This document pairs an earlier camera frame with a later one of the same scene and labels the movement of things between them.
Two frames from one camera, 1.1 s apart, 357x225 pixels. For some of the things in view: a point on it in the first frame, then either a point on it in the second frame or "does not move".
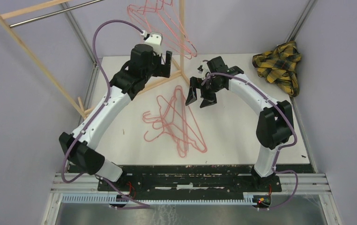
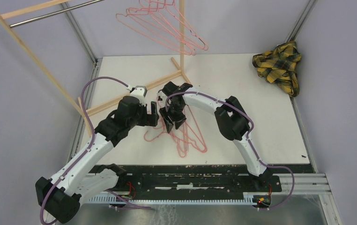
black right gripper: [209, 100] → [179, 119]
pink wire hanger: [153, 12] → [165, 12]
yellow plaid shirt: [278, 66] does not move
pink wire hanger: [172, 32] → [166, 11]
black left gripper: [163, 70] → [150, 119]
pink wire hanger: [149, 13] → [188, 50]
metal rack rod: [52, 14] does not move
